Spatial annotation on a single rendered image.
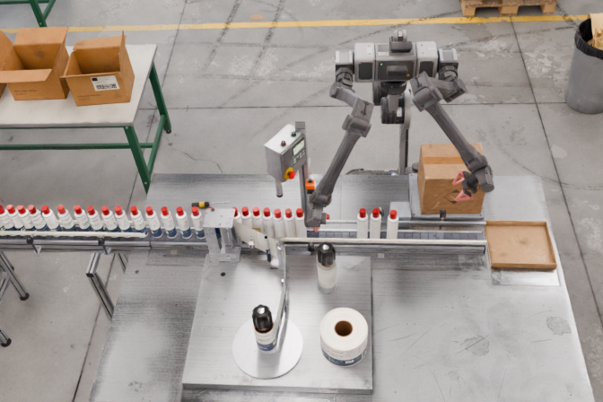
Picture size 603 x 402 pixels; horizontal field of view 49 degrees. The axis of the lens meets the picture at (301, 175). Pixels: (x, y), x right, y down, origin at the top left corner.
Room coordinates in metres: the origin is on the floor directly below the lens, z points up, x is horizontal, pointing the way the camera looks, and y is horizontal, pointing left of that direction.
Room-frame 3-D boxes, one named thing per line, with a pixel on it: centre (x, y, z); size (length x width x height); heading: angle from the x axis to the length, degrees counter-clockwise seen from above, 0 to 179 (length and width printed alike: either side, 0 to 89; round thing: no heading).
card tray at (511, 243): (1.87, -1.03, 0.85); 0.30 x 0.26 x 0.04; 83
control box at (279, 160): (2.08, 0.06, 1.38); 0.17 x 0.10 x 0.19; 138
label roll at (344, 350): (1.39, -0.12, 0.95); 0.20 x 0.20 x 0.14
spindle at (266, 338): (1.41, 0.21, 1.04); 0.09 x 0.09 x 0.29
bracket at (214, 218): (1.94, 0.39, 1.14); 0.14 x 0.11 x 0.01; 83
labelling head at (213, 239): (1.95, 0.39, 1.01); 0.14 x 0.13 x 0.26; 83
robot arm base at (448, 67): (2.45, -0.74, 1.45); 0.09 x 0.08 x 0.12; 84
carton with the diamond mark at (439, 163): (2.20, -0.75, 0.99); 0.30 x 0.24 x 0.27; 85
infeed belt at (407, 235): (1.99, -0.04, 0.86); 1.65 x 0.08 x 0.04; 83
